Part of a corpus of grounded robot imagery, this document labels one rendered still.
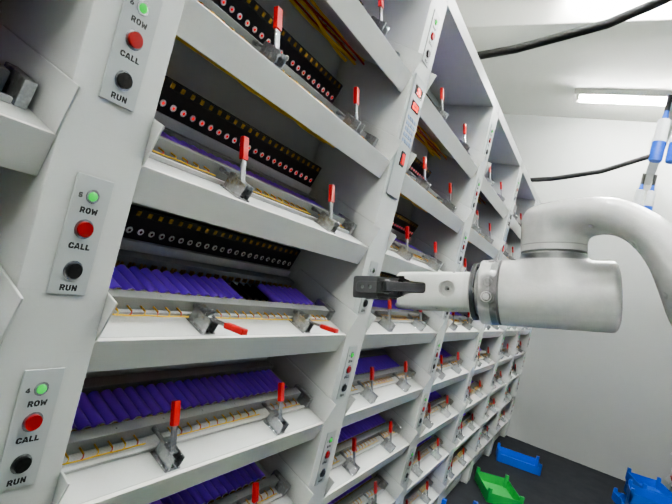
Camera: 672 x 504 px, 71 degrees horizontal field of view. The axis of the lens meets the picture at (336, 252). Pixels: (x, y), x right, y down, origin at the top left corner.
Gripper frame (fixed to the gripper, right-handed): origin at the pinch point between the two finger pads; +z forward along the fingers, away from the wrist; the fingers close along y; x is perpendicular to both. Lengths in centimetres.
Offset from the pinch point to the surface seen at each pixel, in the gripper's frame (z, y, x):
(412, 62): 7, 30, 53
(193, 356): 20.8, -13.7, -11.4
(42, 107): 17.6, -40.0, 13.8
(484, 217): 18, 170, 47
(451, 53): 7, 63, 73
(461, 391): 27, 170, -38
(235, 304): 22.6, -3.7, -3.7
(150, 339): 19.1, -22.9, -8.7
